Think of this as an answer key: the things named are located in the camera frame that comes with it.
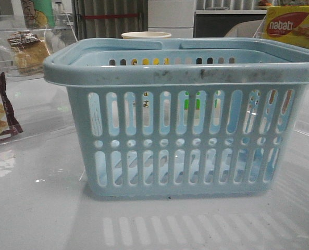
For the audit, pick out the packaged bread clear wrapper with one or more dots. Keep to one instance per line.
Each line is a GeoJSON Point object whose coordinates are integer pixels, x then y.
{"type": "Point", "coordinates": [30, 52]}

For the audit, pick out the green cartoon drink carton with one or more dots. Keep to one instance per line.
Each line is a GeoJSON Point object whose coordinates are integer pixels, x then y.
{"type": "Point", "coordinates": [38, 14]}

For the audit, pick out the cream paper cup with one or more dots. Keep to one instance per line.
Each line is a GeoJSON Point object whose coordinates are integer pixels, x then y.
{"type": "Point", "coordinates": [146, 35]}

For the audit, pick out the light blue plastic basket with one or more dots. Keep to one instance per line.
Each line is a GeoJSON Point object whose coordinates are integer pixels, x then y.
{"type": "Point", "coordinates": [168, 117]}

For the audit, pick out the yellow nabati wafer box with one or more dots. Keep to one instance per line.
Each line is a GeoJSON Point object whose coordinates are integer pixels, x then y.
{"type": "Point", "coordinates": [288, 25]}

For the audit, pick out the white cabinet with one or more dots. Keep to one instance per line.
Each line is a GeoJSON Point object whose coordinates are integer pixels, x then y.
{"type": "Point", "coordinates": [174, 17]}

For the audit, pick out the clear acrylic display shelf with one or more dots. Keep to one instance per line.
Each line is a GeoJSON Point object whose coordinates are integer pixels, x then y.
{"type": "Point", "coordinates": [56, 38]}

